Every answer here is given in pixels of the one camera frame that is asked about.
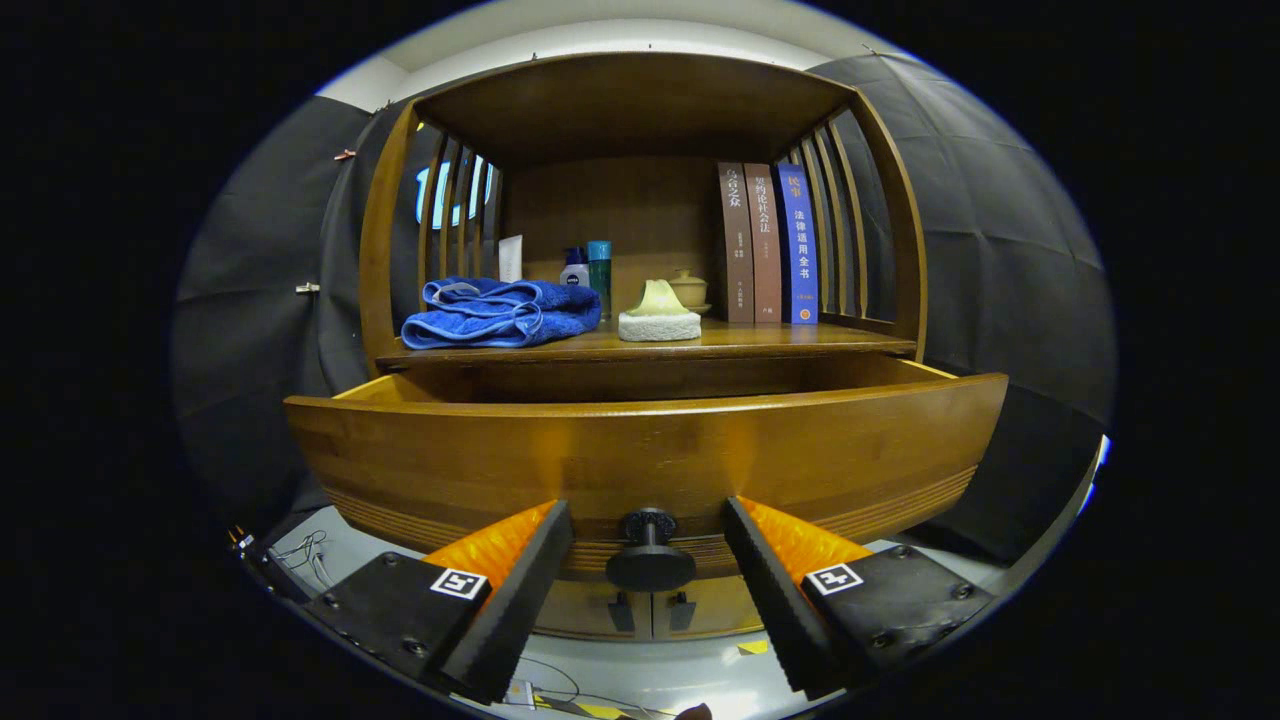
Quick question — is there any wooden cabinet door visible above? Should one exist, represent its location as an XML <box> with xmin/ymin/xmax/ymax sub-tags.
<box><xmin>530</xmin><ymin>578</ymin><xmax>653</xmax><ymax>641</ymax></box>
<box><xmin>652</xmin><ymin>574</ymin><xmax>767</xmax><ymax>641</ymax></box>

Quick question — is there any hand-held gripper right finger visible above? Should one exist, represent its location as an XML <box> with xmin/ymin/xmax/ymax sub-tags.
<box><xmin>722</xmin><ymin>495</ymin><xmax>996</xmax><ymax>701</ymax></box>

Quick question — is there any teal bottle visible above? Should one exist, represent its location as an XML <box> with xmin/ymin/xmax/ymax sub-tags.
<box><xmin>587</xmin><ymin>240</ymin><xmax>613</xmax><ymax>321</ymax></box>

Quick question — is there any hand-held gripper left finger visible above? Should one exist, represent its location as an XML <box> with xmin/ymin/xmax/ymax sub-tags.
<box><xmin>305</xmin><ymin>499</ymin><xmax>575</xmax><ymax>705</ymax></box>

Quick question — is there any black backdrop cloth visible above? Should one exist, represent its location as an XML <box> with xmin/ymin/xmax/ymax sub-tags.
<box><xmin>170</xmin><ymin>55</ymin><xmax>1116</xmax><ymax>561</ymax></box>

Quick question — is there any wooden cabinet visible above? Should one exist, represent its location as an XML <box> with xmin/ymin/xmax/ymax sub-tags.
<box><xmin>283</xmin><ymin>52</ymin><xmax>1009</xmax><ymax>641</ymax></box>

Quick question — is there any reddish brown book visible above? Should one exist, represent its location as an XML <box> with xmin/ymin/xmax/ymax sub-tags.
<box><xmin>743</xmin><ymin>163</ymin><xmax>784</xmax><ymax>325</ymax></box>

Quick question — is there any thin floor cable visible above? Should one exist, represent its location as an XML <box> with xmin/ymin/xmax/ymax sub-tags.
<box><xmin>505</xmin><ymin>655</ymin><xmax>681</xmax><ymax>720</ymax></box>

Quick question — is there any thin white cable bundle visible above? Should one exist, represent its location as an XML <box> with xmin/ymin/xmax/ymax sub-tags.
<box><xmin>268</xmin><ymin>530</ymin><xmax>333</xmax><ymax>591</ymax></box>

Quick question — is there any black drawer knob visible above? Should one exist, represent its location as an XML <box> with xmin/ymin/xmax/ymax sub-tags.
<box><xmin>605</xmin><ymin>508</ymin><xmax>698</xmax><ymax>593</ymax></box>

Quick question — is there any blue folded towel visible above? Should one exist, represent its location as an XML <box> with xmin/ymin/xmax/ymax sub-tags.
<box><xmin>401</xmin><ymin>277</ymin><xmax>603</xmax><ymax>350</ymax></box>

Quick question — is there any wooden drawer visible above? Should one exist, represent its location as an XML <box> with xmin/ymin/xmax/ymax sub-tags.
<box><xmin>283</xmin><ymin>355</ymin><xmax>1009</xmax><ymax>581</ymax></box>

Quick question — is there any blue book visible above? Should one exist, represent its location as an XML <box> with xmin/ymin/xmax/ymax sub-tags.
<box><xmin>776</xmin><ymin>163</ymin><xmax>820</xmax><ymax>325</ymax></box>

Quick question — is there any wooden countertop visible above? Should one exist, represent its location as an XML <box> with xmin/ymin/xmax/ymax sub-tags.
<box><xmin>375</xmin><ymin>318</ymin><xmax>918</xmax><ymax>369</ymax></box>

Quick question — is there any dark brown book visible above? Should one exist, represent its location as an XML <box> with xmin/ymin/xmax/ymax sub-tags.
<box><xmin>717</xmin><ymin>162</ymin><xmax>756</xmax><ymax>325</ymax></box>

